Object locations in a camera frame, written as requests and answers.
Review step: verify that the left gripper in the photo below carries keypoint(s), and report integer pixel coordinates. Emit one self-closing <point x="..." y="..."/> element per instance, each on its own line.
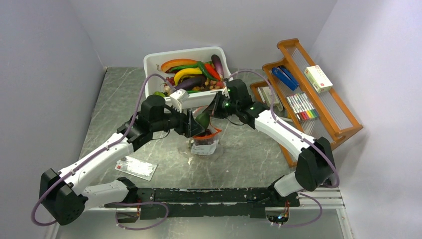
<point x="184" y="122"/>

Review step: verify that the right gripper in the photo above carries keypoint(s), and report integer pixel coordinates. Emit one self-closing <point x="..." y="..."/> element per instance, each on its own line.
<point x="213" y="109"/>

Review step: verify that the toy green avocado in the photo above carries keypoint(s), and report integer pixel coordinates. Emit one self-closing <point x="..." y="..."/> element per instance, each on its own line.
<point x="203" y="119"/>

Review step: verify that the toy dark grapes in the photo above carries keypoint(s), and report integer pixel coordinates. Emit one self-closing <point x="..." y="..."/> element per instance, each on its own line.
<point x="203" y="140"/>

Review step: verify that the clear zip top bag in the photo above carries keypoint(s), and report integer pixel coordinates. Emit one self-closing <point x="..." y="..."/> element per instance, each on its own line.
<point x="206" y="150"/>

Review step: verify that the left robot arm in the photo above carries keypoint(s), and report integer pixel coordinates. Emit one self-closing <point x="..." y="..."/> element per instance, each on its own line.
<point x="67" y="194"/>

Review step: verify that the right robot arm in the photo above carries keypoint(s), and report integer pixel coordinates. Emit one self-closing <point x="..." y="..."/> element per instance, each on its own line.
<point x="315" y="162"/>

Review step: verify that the toy purple eggplant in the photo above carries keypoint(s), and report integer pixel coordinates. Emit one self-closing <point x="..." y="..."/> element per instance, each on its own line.
<point x="190" y="83"/>

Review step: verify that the toy red chili pepper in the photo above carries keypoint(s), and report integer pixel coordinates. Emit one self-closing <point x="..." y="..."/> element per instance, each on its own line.
<point x="212" y="71"/>

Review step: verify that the toy yellow banana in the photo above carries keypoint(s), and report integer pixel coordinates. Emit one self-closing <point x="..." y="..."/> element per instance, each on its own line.
<point x="184" y="72"/>

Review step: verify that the toy green chili pepper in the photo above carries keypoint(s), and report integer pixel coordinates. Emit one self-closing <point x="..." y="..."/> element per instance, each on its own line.
<point x="178" y="68"/>

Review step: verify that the toy green lime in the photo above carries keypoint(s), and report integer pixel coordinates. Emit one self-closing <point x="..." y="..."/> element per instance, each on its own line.
<point x="162" y="94"/>

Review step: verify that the toy red grapes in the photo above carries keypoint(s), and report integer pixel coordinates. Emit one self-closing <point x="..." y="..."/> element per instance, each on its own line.
<point x="170" y="81"/>

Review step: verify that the small white box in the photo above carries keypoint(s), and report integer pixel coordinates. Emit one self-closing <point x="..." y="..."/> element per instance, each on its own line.
<point x="269" y="97"/>

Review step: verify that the toy orange papaya slice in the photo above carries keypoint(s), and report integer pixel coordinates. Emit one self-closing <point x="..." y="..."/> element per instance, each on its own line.
<point x="176" y="62"/>

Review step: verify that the white plastic bin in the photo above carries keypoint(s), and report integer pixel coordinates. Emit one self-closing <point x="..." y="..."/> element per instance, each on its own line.
<point x="202" y="72"/>

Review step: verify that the flat clear packet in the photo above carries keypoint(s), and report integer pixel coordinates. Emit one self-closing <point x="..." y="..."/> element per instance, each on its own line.
<point x="136" y="167"/>

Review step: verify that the blue stapler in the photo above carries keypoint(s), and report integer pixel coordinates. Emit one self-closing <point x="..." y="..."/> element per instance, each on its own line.
<point x="285" y="76"/>

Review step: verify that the wooden shelf rack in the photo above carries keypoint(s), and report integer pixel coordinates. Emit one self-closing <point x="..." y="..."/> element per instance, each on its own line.
<point x="335" y="121"/>

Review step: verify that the coloured marker set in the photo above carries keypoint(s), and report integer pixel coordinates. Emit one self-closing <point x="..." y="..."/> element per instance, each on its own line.
<point x="302" y="106"/>

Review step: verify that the white red box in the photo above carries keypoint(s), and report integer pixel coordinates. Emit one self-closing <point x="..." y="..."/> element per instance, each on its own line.
<point x="318" y="79"/>

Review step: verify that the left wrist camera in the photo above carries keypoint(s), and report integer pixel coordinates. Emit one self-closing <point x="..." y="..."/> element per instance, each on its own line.
<point x="177" y="99"/>

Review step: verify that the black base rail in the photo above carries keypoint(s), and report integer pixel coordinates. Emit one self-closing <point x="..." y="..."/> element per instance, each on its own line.
<point x="154" y="203"/>

